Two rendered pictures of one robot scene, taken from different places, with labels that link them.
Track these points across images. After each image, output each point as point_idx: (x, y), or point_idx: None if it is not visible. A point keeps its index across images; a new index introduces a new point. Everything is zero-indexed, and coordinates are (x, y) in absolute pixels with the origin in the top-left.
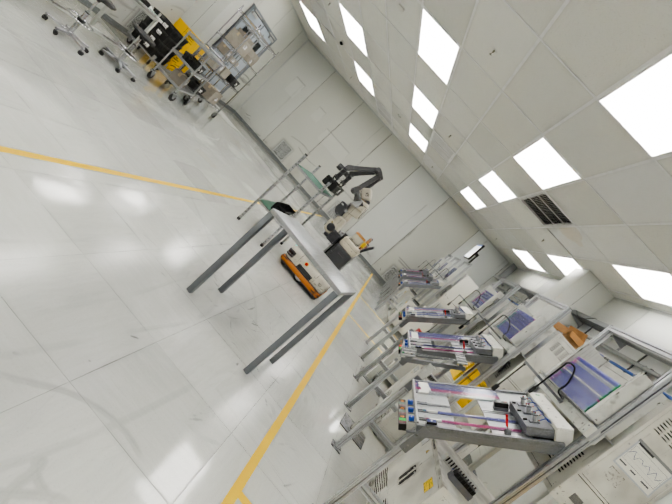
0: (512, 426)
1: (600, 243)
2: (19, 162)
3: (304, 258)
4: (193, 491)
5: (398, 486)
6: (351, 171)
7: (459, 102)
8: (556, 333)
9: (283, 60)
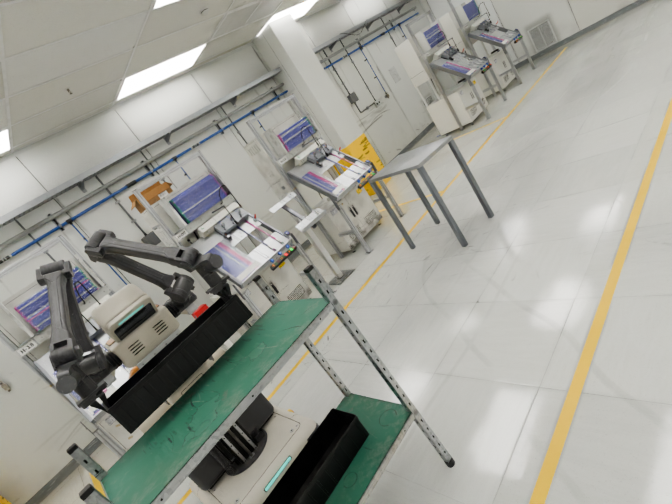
0: (329, 157)
1: None
2: (645, 145)
3: (294, 413)
4: (462, 178)
5: (359, 213)
6: (72, 345)
7: None
8: (202, 174)
9: None
